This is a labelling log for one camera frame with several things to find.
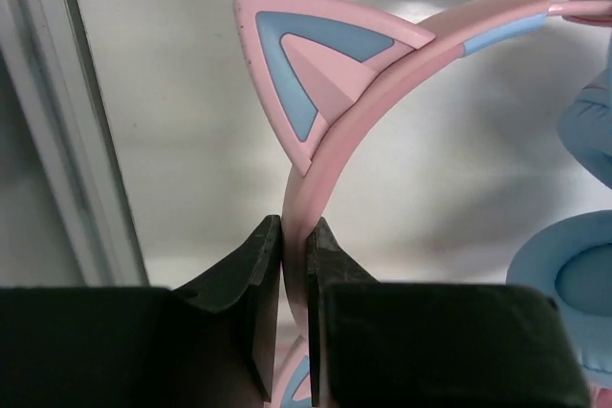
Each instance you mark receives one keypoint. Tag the aluminium frame rail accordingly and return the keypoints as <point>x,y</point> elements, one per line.
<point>45,46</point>

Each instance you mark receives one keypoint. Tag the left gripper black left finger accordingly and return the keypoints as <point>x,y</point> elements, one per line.
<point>208,343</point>

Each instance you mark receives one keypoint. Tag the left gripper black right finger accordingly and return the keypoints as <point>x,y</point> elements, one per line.
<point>388,344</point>

